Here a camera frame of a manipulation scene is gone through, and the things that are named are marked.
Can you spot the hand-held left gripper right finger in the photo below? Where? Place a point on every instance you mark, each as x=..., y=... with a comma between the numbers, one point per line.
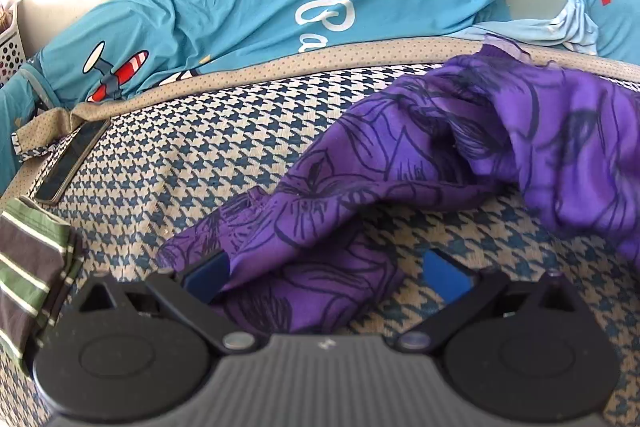
x=445, y=274

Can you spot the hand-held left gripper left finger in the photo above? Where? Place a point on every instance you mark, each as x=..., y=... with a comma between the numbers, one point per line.
x=207, y=272

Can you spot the purple floral garment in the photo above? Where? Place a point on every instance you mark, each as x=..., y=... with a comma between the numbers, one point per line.
x=425, y=147

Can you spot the black smartphone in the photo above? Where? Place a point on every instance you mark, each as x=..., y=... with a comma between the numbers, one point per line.
x=70, y=162

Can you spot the green brown striped folded garment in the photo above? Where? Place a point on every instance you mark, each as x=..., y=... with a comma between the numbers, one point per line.
x=30, y=267

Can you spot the teal triangle print armrest cover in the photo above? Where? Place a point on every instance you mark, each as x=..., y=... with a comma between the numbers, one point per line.
x=15, y=117

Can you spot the blue star print backrest cover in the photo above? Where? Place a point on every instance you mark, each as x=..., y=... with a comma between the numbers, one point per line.
x=225, y=7

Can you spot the white perforated laundry basket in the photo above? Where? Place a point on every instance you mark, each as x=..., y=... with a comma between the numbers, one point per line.
x=10, y=52

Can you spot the blue red patch backrest cover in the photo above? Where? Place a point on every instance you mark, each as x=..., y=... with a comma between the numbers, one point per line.
x=615, y=17

